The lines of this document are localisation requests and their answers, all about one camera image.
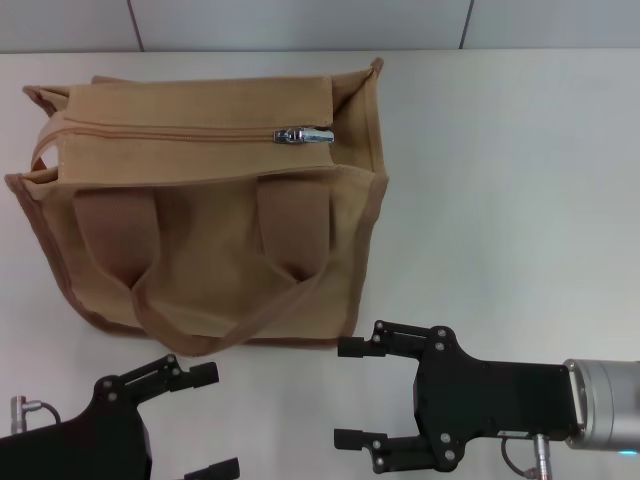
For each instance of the khaki canvas food bag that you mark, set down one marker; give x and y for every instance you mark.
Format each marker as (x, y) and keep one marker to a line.
(200, 240)

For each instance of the silver metal zipper pull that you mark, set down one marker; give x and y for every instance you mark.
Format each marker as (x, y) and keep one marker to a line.
(310, 135)

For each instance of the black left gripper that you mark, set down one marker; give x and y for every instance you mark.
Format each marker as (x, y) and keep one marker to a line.
(90, 450)

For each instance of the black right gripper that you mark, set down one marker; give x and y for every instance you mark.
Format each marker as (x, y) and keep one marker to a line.
(490, 400)

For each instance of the silver and white right robot arm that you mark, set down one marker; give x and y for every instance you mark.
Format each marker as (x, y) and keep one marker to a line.
(610, 405)

